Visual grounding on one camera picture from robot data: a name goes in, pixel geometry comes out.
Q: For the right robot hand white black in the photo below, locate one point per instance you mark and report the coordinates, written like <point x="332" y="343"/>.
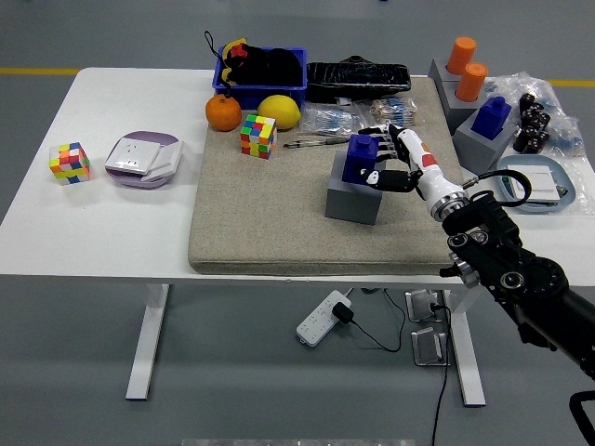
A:
<point x="427" y="169"/>

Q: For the blue seal stamp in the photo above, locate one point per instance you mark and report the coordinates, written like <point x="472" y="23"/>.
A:
<point x="355" y="158"/>
<point x="490" y="118"/>

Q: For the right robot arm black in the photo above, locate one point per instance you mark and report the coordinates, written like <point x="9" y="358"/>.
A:
<point x="493" y="232"/>

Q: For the grey seal holder block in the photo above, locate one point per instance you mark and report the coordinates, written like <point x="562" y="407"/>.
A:
<point x="453" y="109"/>
<point x="437" y="69"/>
<point x="479" y="148"/>
<point x="348" y="204"/>

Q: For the orange cylinder seal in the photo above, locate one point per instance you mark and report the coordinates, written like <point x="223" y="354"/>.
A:
<point x="470" y="81"/>
<point x="461" y="53"/>

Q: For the clear bag of brown resistors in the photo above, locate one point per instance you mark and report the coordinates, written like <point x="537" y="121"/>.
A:
<point x="392" y="111"/>

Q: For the black silver pen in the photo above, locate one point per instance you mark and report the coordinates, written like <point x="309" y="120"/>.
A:
<point x="325" y="139"/>
<point x="309" y="145"/>

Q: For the clear bag of blue resistors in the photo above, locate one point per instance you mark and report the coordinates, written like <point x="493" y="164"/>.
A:
<point x="332" y="121"/>

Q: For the pile of black capacitors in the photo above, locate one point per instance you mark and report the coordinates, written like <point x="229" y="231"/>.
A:
<point x="532" y="127"/>

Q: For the black keyboard in plastic wrap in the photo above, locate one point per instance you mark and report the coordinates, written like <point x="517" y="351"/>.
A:
<point x="358" y="79"/>

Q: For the clear bags of small parts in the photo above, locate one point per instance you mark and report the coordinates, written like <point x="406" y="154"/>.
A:
<point x="516" y="86"/>

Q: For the light blue tray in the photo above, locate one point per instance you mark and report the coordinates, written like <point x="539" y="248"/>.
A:
<point x="564" y="179"/>

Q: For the grey-brown mat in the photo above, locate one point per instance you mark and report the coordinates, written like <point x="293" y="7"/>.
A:
<point x="279" y="209"/>

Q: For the yellow lemon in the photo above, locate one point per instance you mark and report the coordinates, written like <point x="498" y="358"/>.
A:
<point x="279" y="111"/>

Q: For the black power adapter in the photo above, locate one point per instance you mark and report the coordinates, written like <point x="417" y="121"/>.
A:
<point x="342" y="312"/>

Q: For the colourful puzzle cube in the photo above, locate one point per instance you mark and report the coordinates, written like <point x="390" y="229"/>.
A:
<point x="70" y="163"/>
<point x="258" y="137"/>

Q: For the black cloth pouch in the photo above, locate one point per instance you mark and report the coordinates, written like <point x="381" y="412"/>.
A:
<point x="279" y="67"/>

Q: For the blue plastic bin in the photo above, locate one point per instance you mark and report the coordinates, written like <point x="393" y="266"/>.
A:
<point x="260" y="95"/>

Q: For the white power strip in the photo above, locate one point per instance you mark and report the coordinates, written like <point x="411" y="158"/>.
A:
<point x="318" y="320"/>

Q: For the white table leg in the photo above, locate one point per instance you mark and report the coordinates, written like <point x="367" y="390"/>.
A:
<point x="467" y="362"/>
<point x="146" y="348"/>

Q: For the orange fruit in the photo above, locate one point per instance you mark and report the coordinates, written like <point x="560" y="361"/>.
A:
<point x="223" y="114"/>

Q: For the purple tray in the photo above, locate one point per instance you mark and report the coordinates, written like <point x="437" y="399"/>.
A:
<point x="139" y="182"/>

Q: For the white switch panel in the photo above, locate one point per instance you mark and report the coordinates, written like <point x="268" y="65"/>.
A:
<point x="167" y="158"/>
<point x="541" y="182"/>

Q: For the silver metal bracket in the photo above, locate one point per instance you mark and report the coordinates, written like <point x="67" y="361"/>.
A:
<point x="425" y="346"/>
<point x="420" y="304"/>

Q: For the white wall socket panel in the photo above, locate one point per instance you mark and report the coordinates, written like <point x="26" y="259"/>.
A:
<point x="132" y="155"/>

